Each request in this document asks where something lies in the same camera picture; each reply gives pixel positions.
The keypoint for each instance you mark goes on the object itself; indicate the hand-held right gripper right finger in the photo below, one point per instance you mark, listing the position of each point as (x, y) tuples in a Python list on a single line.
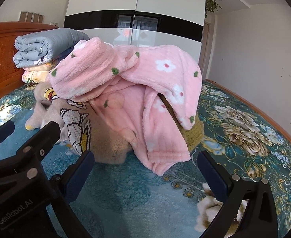
[(213, 178)]

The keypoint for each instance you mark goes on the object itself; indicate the wooden bed headboard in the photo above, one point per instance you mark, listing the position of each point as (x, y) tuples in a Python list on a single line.
[(1, 52)]

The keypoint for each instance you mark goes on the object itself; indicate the green hanging plant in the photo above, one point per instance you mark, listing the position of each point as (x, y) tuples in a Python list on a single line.
[(212, 5)]

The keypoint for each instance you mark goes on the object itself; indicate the beige cartoon print sweater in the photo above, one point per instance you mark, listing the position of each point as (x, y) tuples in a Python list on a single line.
[(103, 141)]

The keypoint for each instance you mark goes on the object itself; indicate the white and black wardrobe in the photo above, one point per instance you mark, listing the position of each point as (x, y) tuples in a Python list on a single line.
[(160, 0)]

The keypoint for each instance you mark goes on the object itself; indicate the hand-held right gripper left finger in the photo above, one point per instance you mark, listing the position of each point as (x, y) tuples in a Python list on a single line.
[(79, 176)]

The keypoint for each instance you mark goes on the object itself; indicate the pink floral fleece garment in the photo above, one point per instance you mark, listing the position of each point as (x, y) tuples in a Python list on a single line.
[(135, 104)]

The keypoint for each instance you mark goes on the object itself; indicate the grey folded quilt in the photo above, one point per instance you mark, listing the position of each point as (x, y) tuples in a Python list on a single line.
[(48, 42)]

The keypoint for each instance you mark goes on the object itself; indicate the pale wooden door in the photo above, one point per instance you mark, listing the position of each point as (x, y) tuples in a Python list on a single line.
[(206, 49)]

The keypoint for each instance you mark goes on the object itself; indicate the cream floral folded quilt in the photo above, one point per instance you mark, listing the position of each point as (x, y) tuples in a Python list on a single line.
[(33, 73)]

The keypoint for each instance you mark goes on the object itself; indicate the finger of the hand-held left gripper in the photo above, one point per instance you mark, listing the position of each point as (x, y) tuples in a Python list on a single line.
[(1, 132), (31, 158)]

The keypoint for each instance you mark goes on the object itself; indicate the olive green knit sweater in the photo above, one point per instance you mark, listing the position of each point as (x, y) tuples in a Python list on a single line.
[(195, 133)]

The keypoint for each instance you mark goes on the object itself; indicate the teal floral bed sheet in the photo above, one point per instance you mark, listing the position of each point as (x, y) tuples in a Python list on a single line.
[(135, 198)]

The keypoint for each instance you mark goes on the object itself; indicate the small wall picture frame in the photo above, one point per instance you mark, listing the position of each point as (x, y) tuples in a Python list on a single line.
[(23, 16), (35, 17), (41, 18), (29, 17)]

